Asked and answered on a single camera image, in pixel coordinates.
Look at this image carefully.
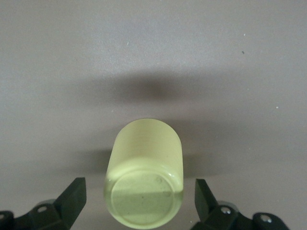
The yellow plastic cup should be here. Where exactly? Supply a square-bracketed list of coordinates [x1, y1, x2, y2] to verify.
[103, 117, 185, 229]

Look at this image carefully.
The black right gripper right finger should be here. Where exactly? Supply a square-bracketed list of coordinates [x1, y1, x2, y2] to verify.
[191, 178, 289, 230]

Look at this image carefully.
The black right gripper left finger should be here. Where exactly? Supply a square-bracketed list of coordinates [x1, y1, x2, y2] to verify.
[0, 177, 87, 230]

